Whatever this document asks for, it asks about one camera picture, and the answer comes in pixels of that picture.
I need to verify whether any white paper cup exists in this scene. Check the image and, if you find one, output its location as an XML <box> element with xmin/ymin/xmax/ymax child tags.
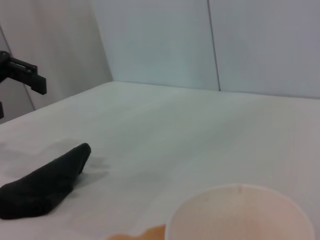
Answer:
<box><xmin>164</xmin><ymin>183</ymin><xmax>316</xmax><ymax>240</ymax></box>

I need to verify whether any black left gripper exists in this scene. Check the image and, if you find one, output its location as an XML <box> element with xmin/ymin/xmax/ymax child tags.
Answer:
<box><xmin>0</xmin><ymin>49</ymin><xmax>48</xmax><ymax>120</ymax></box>

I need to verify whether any dark rag with strap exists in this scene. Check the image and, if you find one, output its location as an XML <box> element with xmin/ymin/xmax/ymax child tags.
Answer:
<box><xmin>0</xmin><ymin>142</ymin><xmax>92</xmax><ymax>221</ymax></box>

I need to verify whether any orange liquid stain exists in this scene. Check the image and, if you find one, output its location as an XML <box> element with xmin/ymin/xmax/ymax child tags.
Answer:
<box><xmin>104</xmin><ymin>223</ymin><xmax>168</xmax><ymax>240</ymax></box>

